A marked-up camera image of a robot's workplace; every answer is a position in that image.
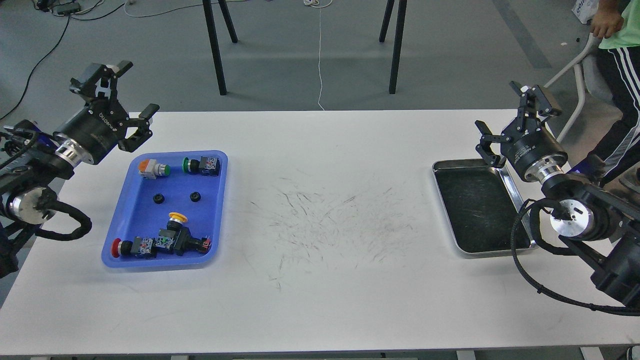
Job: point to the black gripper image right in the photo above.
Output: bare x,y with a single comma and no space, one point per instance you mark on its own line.
526,143

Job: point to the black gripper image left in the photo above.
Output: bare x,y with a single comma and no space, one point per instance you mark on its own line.
96,129

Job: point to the small black gear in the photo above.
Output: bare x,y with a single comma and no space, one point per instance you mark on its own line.
158,198
195,197

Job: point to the silver metal tray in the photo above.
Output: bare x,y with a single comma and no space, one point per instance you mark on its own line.
481,203

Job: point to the blue plastic tray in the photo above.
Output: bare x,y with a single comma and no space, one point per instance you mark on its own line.
136,215

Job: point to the green push button black body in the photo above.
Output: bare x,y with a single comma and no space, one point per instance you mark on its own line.
204,165

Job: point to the yellow mushroom push button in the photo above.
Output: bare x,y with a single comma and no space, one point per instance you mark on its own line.
176,221

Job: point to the black table leg left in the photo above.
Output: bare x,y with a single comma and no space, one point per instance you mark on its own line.
211,30

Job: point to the black table leg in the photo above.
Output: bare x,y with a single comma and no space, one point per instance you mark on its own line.
402,6
211,30

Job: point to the person in green shirt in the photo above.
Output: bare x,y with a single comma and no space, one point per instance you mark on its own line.
618,61

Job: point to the black table leg right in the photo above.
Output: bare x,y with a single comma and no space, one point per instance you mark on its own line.
402,6

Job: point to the orange green push button switch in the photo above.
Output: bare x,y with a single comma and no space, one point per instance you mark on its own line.
152,169

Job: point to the red push button switch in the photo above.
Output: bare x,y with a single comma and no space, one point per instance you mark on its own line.
140,247

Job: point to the black switch red terminals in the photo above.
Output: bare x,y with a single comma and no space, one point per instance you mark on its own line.
177,242

